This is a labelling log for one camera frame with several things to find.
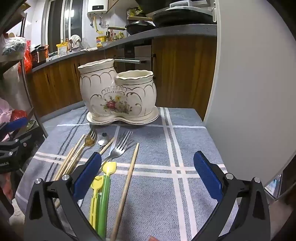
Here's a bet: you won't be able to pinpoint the orange red packet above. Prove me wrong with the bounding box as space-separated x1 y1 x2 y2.
10 109 28 121

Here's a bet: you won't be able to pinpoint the row of condiment bottles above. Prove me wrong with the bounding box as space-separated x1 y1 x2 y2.
105 31 127 42

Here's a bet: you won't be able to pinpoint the yellow plastic fork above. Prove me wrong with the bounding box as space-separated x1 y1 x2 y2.
89 175 105 230

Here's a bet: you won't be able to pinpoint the white ceramic saucer tray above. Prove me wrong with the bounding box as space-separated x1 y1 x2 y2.
86 107 160 127

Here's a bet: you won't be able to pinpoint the white water heater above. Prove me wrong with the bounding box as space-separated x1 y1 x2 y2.
87 0 109 17

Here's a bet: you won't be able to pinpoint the yellow box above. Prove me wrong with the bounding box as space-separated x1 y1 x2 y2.
56 42 69 57

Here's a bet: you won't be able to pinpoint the clear bag of dark goods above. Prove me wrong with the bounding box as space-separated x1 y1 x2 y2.
0 36 27 61

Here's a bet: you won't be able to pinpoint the white refrigerator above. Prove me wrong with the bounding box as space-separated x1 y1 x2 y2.
203 0 296 188

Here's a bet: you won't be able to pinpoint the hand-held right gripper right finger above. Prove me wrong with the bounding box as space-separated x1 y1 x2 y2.
192 151 271 241

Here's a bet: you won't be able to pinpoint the grey plaid tablecloth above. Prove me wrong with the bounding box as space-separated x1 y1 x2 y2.
15 107 241 241

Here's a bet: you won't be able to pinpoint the gold fork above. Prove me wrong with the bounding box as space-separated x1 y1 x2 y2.
62 126 97 177

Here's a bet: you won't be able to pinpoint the silver spoon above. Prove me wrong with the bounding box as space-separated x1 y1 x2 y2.
97 138 109 153

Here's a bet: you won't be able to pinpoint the built-in steel oven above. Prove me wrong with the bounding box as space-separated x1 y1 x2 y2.
114 44 154 75

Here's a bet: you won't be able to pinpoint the kitchen window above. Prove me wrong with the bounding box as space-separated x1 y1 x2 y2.
42 0 86 55

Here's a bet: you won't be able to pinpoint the grey kitchen counter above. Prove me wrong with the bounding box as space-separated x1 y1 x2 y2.
31 24 218 73

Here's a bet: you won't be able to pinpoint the white floral ceramic utensil holder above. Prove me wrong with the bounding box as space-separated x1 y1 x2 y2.
77 58 158 121

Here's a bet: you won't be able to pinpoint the white cloth bundle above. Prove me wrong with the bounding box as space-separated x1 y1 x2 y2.
70 34 82 49

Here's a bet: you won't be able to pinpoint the large black frying pan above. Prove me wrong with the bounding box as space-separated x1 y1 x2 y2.
127 9 218 29

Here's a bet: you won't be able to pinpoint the wooden kitchen cabinets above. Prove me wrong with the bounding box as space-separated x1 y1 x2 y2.
25 35 218 121

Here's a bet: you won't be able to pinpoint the metal shelf rack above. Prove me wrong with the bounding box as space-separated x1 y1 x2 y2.
0 11 49 142

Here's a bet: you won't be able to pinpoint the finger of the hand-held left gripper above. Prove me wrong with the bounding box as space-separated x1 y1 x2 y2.
13 127 47 149
0 117 29 138

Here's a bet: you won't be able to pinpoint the dark electric cooker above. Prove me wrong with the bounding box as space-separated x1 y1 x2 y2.
31 45 48 65

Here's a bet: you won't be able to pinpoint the red plastic bag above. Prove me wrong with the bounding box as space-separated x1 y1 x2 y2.
23 40 33 74

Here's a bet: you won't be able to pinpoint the silver fork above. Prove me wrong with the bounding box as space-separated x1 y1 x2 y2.
100 130 134 164

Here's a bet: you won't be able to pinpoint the yellow spoon with green handle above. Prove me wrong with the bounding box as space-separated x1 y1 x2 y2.
97 161 117 240

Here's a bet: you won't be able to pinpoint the black wok with lid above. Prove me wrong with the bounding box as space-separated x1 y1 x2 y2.
107 21 156 36

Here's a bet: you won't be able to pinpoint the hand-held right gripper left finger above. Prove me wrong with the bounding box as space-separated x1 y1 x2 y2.
24 152 104 241

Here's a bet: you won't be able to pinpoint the pink packet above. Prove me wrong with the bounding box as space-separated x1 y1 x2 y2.
0 97 12 122

